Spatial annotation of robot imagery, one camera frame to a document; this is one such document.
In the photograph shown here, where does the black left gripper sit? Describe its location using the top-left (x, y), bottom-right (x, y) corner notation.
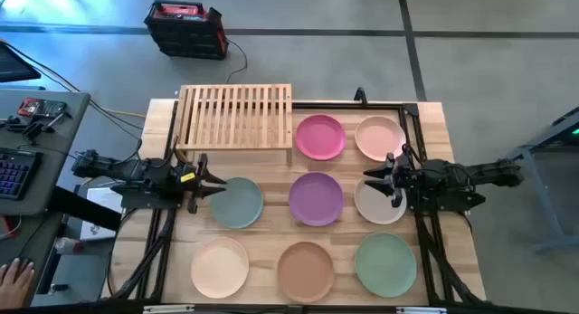
top-left (171, 152), bottom-right (227, 214)

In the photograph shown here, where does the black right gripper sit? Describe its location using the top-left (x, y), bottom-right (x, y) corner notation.
top-left (363, 153), bottom-right (413, 209)

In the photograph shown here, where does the grey beige plate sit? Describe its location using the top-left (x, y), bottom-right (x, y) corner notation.
top-left (354, 177), bottom-right (408, 226)

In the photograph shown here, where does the teal grey plate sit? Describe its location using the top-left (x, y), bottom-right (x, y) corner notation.
top-left (208, 176), bottom-right (264, 230)

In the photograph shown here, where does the salmon pink plate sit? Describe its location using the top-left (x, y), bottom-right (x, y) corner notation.
top-left (354, 115), bottom-right (407, 163)

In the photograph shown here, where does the purple plate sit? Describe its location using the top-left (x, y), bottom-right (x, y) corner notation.
top-left (288, 171), bottom-right (345, 228)

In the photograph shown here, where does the cream peach plate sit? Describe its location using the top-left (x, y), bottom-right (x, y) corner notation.
top-left (190, 236), bottom-right (251, 300)

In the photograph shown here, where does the light green plate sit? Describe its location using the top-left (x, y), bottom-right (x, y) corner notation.
top-left (354, 232), bottom-right (418, 300)

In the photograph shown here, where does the brown terracotta plate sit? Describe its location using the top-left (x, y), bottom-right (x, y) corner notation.
top-left (276, 241), bottom-right (337, 304)

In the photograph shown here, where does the wooden slatted shelf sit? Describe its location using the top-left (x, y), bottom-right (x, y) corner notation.
top-left (174, 83), bottom-right (294, 167)

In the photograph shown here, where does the white paper box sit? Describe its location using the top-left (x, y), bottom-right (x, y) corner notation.
top-left (80, 186), bottom-right (124, 242)

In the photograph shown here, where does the black flat bar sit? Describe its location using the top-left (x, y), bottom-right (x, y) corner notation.
top-left (47, 186), bottom-right (123, 233)

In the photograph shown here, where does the grey side desk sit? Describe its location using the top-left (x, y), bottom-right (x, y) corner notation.
top-left (0, 88), bottom-right (91, 309)

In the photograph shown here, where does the small white bottle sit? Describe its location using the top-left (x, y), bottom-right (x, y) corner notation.
top-left (53, 236), bottom-right (85, 255)

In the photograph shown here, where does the red black toolbox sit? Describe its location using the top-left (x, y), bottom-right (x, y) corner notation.
top-left (143, 0), bottom-right (230, 61)

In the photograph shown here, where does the black smartphone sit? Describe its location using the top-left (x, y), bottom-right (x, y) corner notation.
top-left (16, 97), bottom-right (68, 119)

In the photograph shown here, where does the grey metal stand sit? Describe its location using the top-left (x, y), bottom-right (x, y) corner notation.
top-left (497, 106), bottom-right (579, 254)

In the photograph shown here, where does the black backlit keyboard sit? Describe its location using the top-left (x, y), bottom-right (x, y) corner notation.
top-left (0, 147), bottom-right (44, 201)

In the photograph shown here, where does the person's hand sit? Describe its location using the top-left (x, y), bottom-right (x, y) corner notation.
top-left (0, 257), bottom-right (36, 310)

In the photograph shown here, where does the black desk monitor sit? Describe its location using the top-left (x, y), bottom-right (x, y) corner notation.
top-left (0, 41), bottom-right (42, 83)

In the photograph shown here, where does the black aluminium table frame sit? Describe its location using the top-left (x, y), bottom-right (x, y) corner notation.
top-left (102, 98), bottom-right (489, 309)

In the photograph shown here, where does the black toolbox power cable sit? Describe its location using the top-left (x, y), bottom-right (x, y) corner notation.
top-left (224, 38), bottom-right (249, 84)

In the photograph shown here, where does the silver metal bracket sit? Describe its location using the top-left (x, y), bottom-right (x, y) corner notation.
top-left (143, 304), bottom-right (195, 314)
top-left (396, 306), bottom-right (448, 314)

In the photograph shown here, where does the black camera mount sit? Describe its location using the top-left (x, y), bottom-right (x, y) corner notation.
top-left (0, 110), bottom-right (73, 141)

